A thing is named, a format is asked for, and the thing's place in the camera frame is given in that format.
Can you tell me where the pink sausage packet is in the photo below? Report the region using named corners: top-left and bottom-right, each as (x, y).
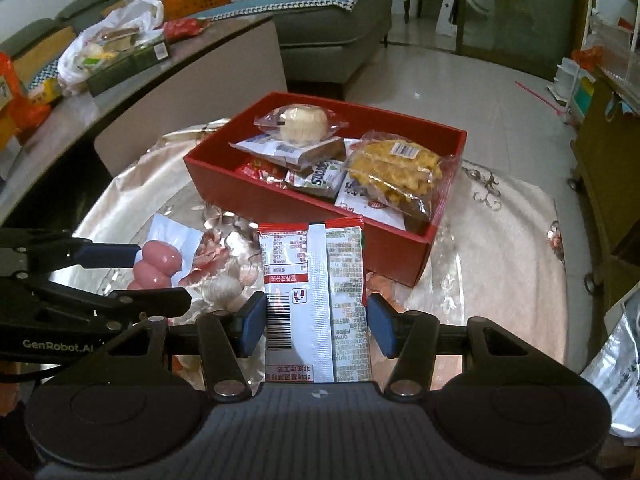
top-left (127, 212), bottom-right (206, 291)

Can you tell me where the yellow crispy snack clear bag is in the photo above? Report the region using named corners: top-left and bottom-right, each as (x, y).
top-left (345, 130), bottom-right (446, 223)

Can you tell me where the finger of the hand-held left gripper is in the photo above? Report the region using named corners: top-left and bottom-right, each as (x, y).
top-left (47, 239), bottom-right (145, 275)
top-left (27, 280), bottom-right (195, 322)

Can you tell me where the white wire rack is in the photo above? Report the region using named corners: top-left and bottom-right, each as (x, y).
top-left (582, 0), bottom-right (640, 86)

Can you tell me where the large white plastic bag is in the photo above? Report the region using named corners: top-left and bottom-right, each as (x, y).
top-left (57, 0), bottom-right (166, 96)

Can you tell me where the glass sliding door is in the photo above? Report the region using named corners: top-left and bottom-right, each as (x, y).
top-left (457, 0), bottom-right (591, 78)

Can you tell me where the green white snack packet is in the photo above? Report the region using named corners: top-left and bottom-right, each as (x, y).
top-left (285, 160), bottom-right (346, 198)

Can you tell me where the grey green sofa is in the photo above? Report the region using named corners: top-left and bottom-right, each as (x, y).
top-left (0, 0), bottom-right (393, 86)

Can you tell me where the blue sofa cover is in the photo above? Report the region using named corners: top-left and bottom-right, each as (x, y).
top-left (200, 0), bottom-right (383, 23)

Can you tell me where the red wrapper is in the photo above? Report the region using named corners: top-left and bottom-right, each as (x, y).
top-left (162, 17), bottom-right (211, 43)

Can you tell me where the wooden cabinet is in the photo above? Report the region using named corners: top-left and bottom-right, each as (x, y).
top-left (570, 72), bottom-right (640, 311)

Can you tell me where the grey coffee table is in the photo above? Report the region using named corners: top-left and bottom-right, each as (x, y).
top-left (0, 15), bottom-right (288, 226)

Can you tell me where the white spicy strip packet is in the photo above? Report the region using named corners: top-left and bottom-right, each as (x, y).
top-left (334, 180), bottom-right (406, 231)

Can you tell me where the red white barcode packet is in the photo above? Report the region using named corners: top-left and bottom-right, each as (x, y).
top-left (256, 216), bottom-right (375, 385)

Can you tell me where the orange red bag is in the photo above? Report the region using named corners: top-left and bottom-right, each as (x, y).
top-left (572, 46), bottom-right (606, 72)

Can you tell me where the small white plastic shelf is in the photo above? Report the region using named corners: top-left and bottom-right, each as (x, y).
top-left (547, 57), bottom-right (596, 123)

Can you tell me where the round bun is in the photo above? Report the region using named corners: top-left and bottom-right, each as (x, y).
top-left (254, 104), bottom-right (350, 148)

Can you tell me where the blue white sausage packet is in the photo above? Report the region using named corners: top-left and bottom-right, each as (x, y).
top-left (229, 135), bottom-right (347, 170)

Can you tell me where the silver foil bag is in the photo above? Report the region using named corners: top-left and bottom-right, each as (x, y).
top-left (580, 292), bottom-right (640, 438)

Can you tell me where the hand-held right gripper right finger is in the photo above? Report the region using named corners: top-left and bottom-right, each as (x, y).
top-left (367, 292), bottom-right (587, 402)

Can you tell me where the red snack packet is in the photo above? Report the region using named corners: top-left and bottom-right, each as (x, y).
top-left (239, 156), bottom-right (296, 188)

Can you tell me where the red cardboard box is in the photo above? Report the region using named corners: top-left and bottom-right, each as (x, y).
top-left (182, 91), bottom-right (468, 288)

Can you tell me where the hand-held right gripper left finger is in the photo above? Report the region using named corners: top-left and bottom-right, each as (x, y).
top-left (45, 290), bottom-right (268, 403)

